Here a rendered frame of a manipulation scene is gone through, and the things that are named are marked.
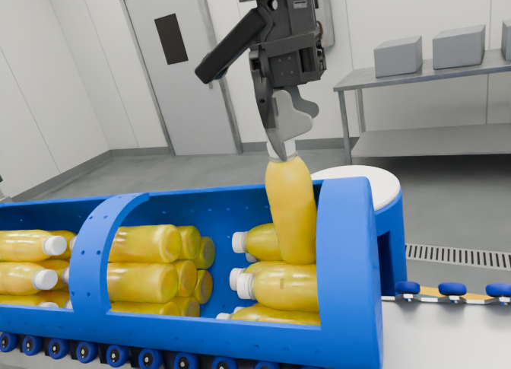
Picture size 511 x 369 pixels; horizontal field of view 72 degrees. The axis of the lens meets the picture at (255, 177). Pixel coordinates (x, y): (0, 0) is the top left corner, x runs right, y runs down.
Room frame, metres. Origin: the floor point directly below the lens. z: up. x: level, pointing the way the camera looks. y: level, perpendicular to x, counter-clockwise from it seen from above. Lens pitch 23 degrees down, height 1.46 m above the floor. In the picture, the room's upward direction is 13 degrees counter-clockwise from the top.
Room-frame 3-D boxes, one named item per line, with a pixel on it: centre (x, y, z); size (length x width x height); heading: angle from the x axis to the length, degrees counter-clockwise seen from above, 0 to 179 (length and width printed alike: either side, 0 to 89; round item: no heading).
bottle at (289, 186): (0.46, -0.04, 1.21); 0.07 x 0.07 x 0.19
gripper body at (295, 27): (0.45, -0.07, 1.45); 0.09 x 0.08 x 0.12; 68
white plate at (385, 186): (0.82, -0.22, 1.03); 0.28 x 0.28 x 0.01
